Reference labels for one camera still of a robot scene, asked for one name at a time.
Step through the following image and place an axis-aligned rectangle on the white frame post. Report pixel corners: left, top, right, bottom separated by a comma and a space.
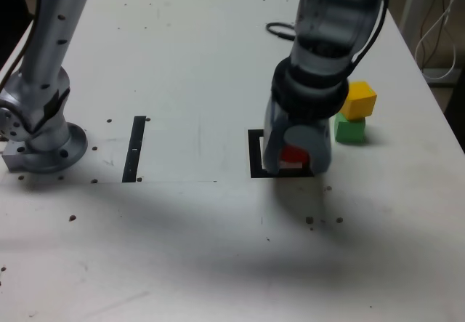
398, 0, 432, 38

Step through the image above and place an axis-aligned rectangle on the black tape square outline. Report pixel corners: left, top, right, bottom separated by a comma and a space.
247, 128, 316, 180

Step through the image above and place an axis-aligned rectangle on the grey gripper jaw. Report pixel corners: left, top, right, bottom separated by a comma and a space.
262, 94, 292, 175
283, 117, 333, 174

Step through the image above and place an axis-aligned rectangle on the black tape strip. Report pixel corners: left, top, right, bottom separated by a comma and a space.
121, 116, 147, 184

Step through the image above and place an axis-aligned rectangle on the green cube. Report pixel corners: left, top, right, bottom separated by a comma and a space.
333, 113, 366, 145

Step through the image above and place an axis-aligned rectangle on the red cube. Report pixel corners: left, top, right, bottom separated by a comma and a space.
279, 145, 310, 164

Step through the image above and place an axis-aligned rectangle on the yellow cube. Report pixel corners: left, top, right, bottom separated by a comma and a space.
339, 80, 378, 121

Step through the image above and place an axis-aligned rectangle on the white cable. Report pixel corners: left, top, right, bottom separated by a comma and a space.
426, 7, 458, 80
413, 0, 462, 68

